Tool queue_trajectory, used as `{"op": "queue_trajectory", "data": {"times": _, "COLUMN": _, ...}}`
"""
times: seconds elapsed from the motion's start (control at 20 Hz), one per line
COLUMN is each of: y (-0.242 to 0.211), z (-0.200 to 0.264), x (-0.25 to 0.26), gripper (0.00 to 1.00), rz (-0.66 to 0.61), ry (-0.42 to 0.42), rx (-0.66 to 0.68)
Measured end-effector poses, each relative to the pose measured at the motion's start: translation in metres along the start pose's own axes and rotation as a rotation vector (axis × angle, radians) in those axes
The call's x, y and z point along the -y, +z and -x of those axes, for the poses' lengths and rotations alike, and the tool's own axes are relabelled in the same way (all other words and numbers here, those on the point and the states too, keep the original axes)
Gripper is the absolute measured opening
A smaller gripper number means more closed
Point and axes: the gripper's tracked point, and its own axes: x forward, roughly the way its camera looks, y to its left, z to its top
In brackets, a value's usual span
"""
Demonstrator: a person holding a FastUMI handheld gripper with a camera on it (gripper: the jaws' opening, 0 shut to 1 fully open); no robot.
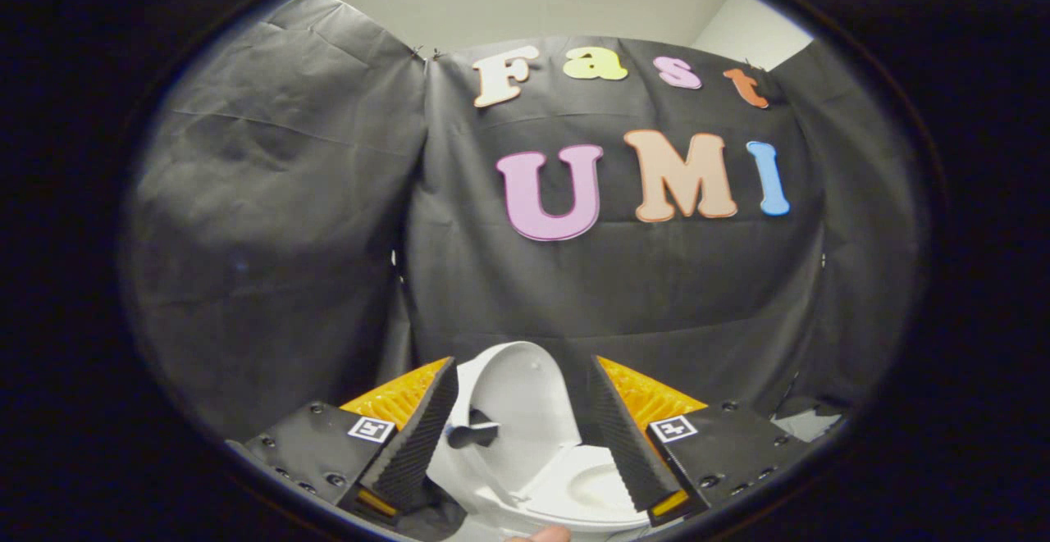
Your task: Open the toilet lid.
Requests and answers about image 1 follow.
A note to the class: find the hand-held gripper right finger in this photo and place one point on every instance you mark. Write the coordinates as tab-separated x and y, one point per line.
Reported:
627	448

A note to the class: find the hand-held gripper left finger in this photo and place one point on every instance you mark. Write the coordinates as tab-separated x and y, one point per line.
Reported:
414	439

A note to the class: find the black backdrop cloth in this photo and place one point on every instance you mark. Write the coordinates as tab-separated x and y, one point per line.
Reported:
607	288

